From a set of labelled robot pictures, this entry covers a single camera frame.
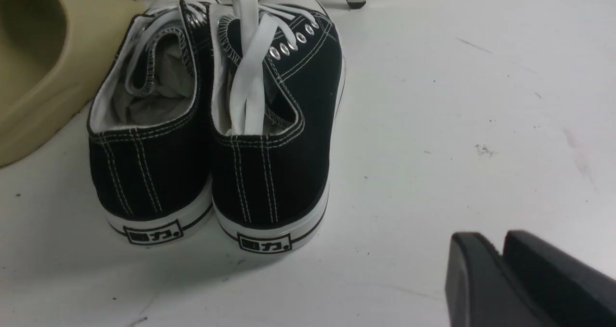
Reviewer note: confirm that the black canvas sneaker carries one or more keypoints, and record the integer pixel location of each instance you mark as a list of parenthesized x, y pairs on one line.
[(279, 77), (149, 152)]

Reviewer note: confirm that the right black canvas sneaker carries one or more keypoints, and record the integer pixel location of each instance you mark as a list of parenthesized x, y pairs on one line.
[(279, 77)]

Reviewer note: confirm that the right olive foam slide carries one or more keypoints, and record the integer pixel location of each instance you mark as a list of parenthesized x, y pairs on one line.
[(54, 55)]

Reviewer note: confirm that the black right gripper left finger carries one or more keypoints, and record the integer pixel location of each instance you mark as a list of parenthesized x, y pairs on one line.
[(483, 291)]

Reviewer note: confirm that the left black canvas sneaker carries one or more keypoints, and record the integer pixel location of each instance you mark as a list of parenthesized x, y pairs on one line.
[(149, 152)]

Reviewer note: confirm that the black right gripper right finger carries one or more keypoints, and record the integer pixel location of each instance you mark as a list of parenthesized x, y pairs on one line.
[(571, 292)]

